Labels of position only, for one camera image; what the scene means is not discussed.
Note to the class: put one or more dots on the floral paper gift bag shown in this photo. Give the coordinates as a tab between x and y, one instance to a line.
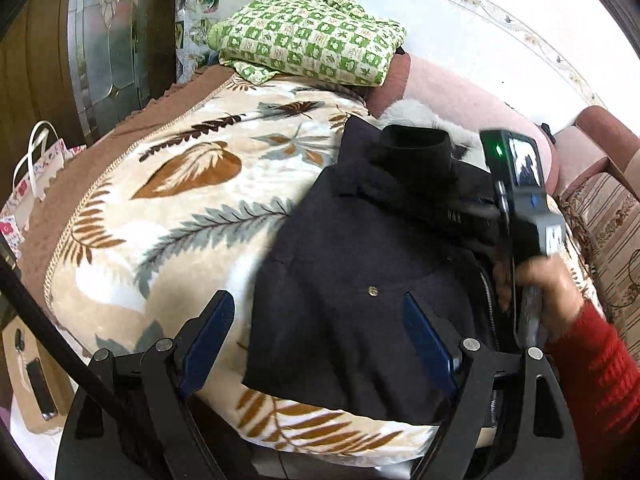
30	185

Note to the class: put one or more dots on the white and black fluffy cloth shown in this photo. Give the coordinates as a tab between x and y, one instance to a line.
425	116

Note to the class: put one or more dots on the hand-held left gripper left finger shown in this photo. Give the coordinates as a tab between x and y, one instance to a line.
209	341

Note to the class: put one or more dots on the pink sofa cushion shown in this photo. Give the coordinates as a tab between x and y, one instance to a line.
470	110

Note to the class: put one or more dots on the person's right forearm red sleeve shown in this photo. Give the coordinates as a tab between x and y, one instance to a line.
596	380

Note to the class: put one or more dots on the striped floral sofa cover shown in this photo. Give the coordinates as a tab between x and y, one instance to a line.
608	240

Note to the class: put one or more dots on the cardboard box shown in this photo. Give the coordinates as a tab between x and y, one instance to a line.
33	380

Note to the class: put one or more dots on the person's right hand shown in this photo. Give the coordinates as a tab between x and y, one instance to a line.
550	285

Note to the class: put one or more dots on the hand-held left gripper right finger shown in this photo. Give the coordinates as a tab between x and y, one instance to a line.
431	346

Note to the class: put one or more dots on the leaf print fleece blanket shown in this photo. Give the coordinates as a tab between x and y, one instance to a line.
165	230

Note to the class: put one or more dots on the dark navy coat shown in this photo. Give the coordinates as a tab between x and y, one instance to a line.
370	270

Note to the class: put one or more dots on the green checkered quilt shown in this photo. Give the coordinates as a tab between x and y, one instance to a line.
310	35

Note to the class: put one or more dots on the patterned glass door panel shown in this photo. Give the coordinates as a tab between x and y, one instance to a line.
110	45

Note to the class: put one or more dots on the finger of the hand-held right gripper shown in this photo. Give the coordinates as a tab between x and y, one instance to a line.
472	214

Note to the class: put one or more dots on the brown scalloped bed cover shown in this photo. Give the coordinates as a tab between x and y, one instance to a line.
65	195

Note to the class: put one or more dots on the black pole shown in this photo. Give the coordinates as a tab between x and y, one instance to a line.
55	340

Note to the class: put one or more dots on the black phone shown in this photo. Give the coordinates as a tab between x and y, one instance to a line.
39	389

